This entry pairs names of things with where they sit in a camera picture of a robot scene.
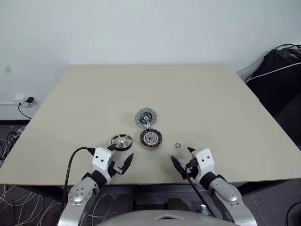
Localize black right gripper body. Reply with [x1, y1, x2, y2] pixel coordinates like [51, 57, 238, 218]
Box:
[185, 159, 200, 180]

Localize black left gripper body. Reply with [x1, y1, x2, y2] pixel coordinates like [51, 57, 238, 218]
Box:
[108, 160, 125, 178]

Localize silver rotor with black rim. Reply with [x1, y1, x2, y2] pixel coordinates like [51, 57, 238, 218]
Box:
[110, 133, 132, 151]

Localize copper wound motor stator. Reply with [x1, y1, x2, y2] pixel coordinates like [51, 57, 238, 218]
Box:
[139, 128, 163, 149]

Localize dark rounded shape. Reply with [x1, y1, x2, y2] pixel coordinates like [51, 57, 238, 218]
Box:
[167, 197, 191, 211]

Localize silver robot torso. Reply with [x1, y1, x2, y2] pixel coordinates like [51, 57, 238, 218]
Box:
[96, 209, 236, 226]

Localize dark brown seat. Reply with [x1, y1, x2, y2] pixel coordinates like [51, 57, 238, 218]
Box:
[274, 94, 301, 152]

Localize black bag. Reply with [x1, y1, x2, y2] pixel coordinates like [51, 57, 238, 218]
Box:
[245, 43, 301, 118]

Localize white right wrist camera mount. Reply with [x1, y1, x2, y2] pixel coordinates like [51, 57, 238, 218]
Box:
[190, 148, 216, 185]

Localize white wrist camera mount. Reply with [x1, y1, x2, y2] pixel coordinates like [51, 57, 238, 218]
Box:
[190, 148, 216, 185]
[91, 147, 116, 186]

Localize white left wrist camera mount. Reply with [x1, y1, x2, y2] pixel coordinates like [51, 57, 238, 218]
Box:
[91, 147, 116, 186]

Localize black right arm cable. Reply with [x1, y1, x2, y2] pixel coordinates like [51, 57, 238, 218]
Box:
[184, 160, 217, 218]

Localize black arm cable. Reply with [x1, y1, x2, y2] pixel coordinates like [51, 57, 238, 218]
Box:
[184, 160, 217, 218]
[60, 146, 96, 214]

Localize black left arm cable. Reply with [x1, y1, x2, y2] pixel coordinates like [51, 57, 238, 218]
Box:
[60, 146, 96, 214]

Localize black adapter cord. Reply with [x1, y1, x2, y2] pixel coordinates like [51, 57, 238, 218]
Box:
[18, 101, 32, 120]

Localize floor cable bundle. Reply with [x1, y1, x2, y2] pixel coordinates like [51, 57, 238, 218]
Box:
[0, 126, 27, 166]

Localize white wall socket strip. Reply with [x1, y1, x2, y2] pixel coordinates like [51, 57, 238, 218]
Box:
[14, 93, 40, 108]

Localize black floor cable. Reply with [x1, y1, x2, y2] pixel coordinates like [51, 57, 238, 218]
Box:
[285, 202, 301, 226]

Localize white cable on bag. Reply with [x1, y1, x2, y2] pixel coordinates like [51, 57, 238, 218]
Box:
[246, 62, 301, 82]

